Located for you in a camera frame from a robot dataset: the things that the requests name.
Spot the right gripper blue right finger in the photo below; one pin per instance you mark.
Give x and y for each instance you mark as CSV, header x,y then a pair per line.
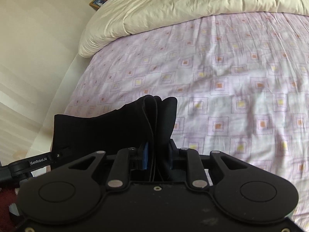
x,y
188,161

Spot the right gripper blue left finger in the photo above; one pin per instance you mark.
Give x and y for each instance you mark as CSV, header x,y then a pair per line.
x,y
128,165

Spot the black pants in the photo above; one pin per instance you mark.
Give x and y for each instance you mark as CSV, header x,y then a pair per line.
x,y
147,122

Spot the pink patterned bed sheet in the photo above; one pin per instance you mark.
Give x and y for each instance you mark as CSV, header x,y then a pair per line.
x,y
241,82

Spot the cream duvet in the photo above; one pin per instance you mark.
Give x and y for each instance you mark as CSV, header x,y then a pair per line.
x,y
121,18

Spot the white bed frame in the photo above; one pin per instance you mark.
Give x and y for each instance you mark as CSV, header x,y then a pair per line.
x,y
43,141

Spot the wooden photo frame left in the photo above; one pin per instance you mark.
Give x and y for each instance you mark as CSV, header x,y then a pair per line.
x,y
97,4

